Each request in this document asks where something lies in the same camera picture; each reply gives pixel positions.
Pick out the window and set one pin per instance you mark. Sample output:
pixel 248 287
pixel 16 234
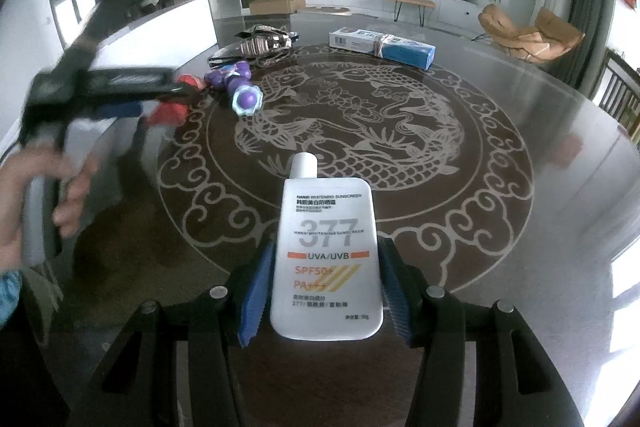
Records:
pixel 75 12

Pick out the wooden bench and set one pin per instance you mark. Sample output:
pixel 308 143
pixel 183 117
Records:
pixel 410 0

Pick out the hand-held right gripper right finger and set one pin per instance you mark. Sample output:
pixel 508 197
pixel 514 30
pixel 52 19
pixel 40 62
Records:
pixel 397 302

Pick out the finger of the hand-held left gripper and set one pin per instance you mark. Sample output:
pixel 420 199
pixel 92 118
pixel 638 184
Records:
pixel 117 109
pixel 175 89

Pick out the cardboard box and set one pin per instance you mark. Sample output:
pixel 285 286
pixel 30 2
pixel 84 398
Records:
pixel 277 4

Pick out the dark wooden chair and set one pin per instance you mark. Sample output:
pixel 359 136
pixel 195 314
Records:
pixel 617 92

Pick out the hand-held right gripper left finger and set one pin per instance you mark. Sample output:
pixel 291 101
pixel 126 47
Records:
pixel 255 297

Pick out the person's left hand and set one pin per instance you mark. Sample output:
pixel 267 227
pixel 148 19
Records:
pixel 75 202

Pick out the purple toy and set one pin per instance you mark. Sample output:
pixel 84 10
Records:
pixel 245 99

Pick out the orange lounge chair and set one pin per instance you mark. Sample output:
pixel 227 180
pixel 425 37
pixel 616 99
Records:
pixel 502 27
pixel 555 37

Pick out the red packet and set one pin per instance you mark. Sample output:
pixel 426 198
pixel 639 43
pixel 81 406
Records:
pixel 172 112

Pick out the person's left forearm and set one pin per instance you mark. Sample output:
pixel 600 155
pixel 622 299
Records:
pixel 10 297

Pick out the blue and white toothpaste box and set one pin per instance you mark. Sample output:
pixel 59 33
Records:
pixel 385 47

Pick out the grey green curtain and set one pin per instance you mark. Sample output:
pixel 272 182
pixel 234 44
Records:
pixel 585 7

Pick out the black glasses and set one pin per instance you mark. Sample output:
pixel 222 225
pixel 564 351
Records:
pixel 225 58

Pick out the white partition counter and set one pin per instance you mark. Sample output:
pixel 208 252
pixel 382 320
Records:
pixel 165 27

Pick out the white sunscreen bottle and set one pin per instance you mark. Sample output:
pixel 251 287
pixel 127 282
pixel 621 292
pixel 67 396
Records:
pixel 325 217

